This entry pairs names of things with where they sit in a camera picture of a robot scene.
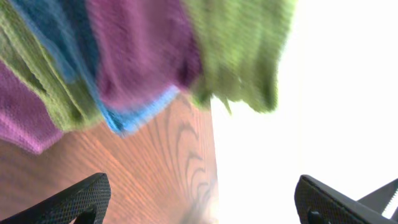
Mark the purple folded cloth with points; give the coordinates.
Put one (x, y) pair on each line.
(146, 46)
(24, 118)

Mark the bottom purple folded cloth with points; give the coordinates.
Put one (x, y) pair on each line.
(24, 118)

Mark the blue folded cloth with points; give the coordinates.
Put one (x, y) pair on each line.
(63, 28)

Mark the top purple folded cloth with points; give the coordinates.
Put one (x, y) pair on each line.
(146, 46)

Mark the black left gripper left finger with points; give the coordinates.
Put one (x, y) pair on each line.
(84, 202)

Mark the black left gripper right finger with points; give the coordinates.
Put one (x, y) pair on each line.
(318, 203)

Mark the green folded cloth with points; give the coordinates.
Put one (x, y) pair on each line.
(69, 106)

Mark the light green microfiber cloth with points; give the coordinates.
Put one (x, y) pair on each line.
(240, 44)

